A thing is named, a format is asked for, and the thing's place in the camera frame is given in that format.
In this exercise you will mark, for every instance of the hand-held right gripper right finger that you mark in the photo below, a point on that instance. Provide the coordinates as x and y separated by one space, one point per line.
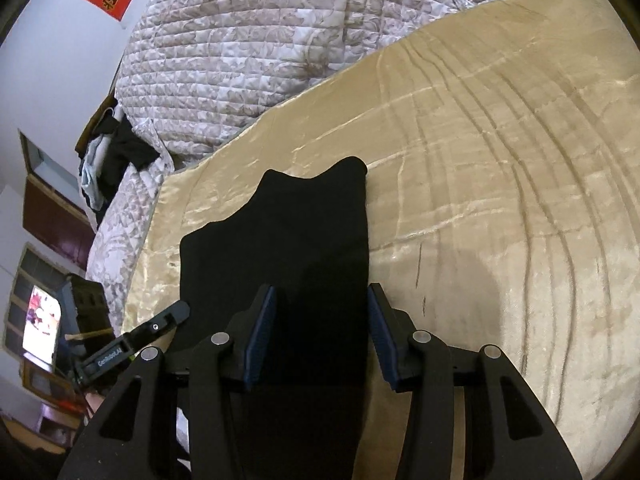
382 340

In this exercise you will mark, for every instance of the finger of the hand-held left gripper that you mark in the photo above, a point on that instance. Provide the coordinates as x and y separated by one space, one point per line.
160 322

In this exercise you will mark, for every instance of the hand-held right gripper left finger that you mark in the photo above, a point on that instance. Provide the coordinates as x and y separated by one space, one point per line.
260 340

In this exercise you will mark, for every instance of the black pants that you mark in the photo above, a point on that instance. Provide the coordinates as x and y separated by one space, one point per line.
310 240

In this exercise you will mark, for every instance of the black box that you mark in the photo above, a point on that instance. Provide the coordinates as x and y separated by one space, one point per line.
87 300

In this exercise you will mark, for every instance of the lit television screen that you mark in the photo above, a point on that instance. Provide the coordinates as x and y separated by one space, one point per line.
42 322

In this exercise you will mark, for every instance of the dark red wooden cabinet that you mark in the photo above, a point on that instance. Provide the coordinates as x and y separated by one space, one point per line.
55 225

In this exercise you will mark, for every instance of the light blue cloth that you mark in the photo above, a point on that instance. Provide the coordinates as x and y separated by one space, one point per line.
90 175

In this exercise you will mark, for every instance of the black garment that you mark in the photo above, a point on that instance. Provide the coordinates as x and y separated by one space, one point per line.
125 152

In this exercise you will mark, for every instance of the cream satin bed sheet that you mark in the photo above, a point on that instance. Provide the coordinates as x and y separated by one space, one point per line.
500 185

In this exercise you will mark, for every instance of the white brown quilted blanket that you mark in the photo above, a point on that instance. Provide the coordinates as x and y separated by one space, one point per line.
250 50

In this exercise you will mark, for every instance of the wooden bed frame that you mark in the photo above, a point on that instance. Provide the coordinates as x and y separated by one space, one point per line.
97 120

